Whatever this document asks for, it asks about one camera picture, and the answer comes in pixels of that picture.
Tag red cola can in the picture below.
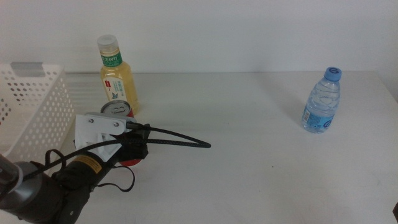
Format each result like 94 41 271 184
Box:
100 99 142 167

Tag yellow tea bottle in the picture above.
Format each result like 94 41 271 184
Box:
96 34 141 116

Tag clear water bottle blue cap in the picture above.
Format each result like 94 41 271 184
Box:
300 66 343 134

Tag white perforated plastic basket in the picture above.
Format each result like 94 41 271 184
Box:
0 62 75 164

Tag thin black cable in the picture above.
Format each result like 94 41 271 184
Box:
45 149 136 193

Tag black braided camera cable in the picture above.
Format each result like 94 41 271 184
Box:
23 121 212 181

